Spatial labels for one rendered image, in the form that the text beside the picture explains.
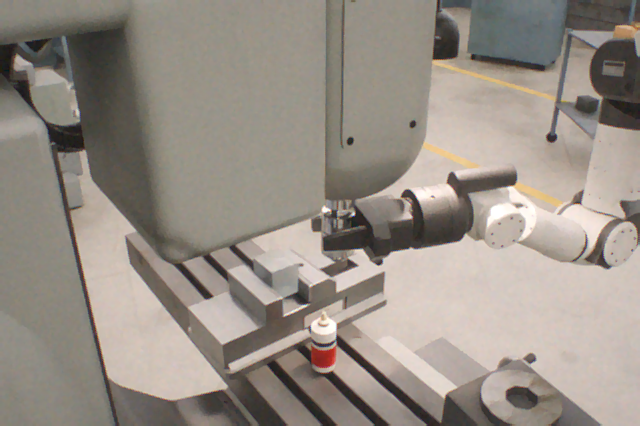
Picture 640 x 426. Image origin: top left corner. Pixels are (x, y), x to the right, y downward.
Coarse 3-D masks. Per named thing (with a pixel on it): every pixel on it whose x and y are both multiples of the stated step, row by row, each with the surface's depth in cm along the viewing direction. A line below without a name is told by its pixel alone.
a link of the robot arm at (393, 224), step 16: (416, 192) 84; (432, 192) 84; (368, 208) 84; (384, 208) 84; (400, 208) 84; (416, 208) 84; (432, 208) 83; (448, 208) 83; (368, 224) 81; (384, 224) 80; (400, 224) 81; (416, 224) 84; (432, 224) 83; (448, 224) 83; (384, 240) 79; (400, 240) 82; (416, 240) 86; (432, 240) 84; (368, 256) 83; (384, 256) 81
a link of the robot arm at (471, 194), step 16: (448, 176) 86; (464, 176) 84; (480, 176) 84; (496, 176) 85; (512, 176) 85; (448, 192) 85; (464, 192) 84; (480, 192) 87; (496, 192) 87; (464, 208) 84; (480, 208) 85; (496, 208) 84; (512, 208) 84; (464, 224) 84; (480, 224) 85; (496, 224) 83; (512, 224) 84; (448, 240) 85; (496, 240) 85; (512, 240) 86
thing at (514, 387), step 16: (512, 368) 72; (528, 368) 72; (480, 384) 70; (496, 384) 68; (512, 384) 68; (528, 384) 68; (544, 384) 68; (448, 400) 69; (464, 400) 68; (480, 400) 67; (496, 400) 66; (512, 400) 68; (528, 400) 68; (544, 400) 66; (560, 400) 66; (448, 416) 69; (464, 416) 67; (480, 416) 66; (496, 416) 64; (512, 416) 64; (528, 416) 64; (544, 416) 64; (560, 416) 65; (576, 416) 65
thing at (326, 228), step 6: (324, 222) 82; (354, 222) 82; (324, 228) 82; (330, 228) 81; (336, 228) 81; (342, 228) 81; (348, 228) 82; (324, 234) 83; (324, 252) 84; (330, 252) 83; (336, 252) 83; (342, 252) 83; (348, 252) 83; (336, 258) 83; (342, 258) 83
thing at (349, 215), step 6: (324, 210) 82; (348, 210) 82; (354, 210) 82; (324, 216) 81; (330, 216) 81; (336, 216) 81; (342, 216) 81; (348, 216) 81; (354, 216) 82; (330, 222) 81; (336, 222) 81; (342, 222) 81; (348, 222) 81
